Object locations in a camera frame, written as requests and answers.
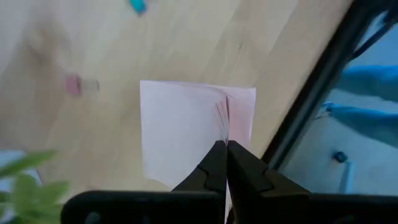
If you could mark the pink binder clip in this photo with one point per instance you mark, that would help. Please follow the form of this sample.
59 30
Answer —
73 84

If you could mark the pink sticky note pad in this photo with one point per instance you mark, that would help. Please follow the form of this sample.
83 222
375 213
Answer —
180 124

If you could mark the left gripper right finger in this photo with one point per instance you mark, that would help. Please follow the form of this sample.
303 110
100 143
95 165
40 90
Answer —
295 211

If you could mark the green potted plant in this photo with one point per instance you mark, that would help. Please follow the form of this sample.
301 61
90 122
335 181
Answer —
28 193

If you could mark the office chair base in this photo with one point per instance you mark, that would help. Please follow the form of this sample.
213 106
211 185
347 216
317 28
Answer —
367 81

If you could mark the teal binder clip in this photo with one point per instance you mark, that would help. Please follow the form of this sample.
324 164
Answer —
138 6

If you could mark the black aluminium table frame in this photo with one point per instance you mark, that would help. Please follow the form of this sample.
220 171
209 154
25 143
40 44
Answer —
312 93

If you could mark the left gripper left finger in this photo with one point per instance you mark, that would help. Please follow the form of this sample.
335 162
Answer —
155 208

